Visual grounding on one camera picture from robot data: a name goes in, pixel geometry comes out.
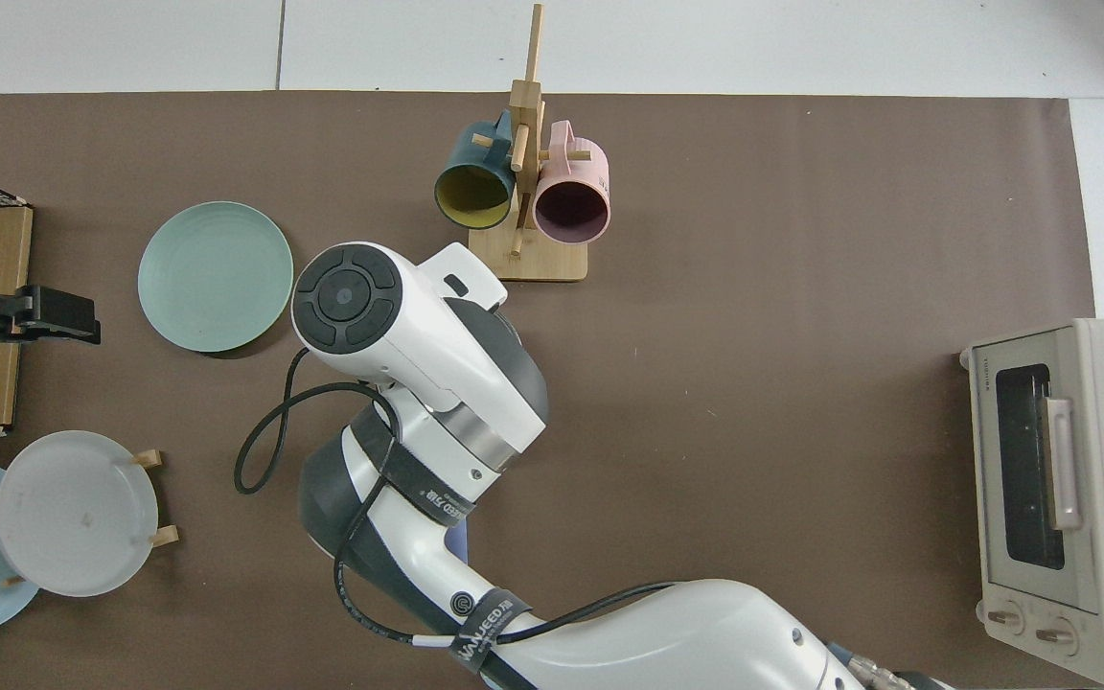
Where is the teal plate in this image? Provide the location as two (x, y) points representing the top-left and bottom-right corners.
(138, 201), (294, 354)

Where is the white plate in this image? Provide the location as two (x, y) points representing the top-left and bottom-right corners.
(0, 430), (160, 598)

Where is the wooden plate rack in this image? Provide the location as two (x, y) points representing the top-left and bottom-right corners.
(0, 448), (180, 587)

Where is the dark teal cup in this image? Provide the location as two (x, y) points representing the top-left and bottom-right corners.
(434, 110), (517, 231)

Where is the wooden cup stand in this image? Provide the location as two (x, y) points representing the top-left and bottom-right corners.
(468, 3), (593, 282)

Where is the pink cup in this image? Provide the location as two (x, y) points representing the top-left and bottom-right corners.
(533, 121), (610, 244)

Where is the brown table cloth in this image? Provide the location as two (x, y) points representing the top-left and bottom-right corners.
(0, 91), (1096, 690)

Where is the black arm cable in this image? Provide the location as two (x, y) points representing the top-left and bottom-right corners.
(234, 347), (679, 648)

